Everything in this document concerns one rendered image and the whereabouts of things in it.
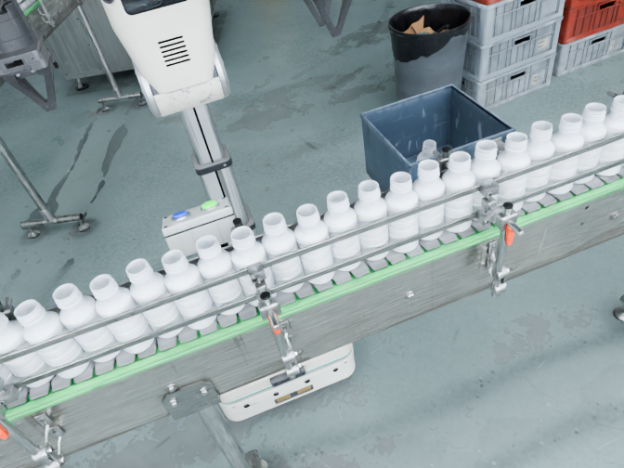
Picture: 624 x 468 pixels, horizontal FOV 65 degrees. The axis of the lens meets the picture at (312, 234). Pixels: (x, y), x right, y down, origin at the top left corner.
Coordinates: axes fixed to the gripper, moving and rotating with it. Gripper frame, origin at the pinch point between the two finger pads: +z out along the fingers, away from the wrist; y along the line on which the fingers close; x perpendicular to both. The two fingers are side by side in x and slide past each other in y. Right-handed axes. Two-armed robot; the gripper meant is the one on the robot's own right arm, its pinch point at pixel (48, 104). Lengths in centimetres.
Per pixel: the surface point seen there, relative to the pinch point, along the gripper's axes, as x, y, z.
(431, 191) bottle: 56, 16, 28
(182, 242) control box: 9.9, 2.0, 31.6
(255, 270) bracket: 21.0, 19.2, 28.8
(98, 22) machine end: -23, -368, 81
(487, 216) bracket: 66, 20, 35
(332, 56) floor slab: 148, -304, 135
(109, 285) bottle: -1.6, 15.7, 24.3
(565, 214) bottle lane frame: 85, 19, 43
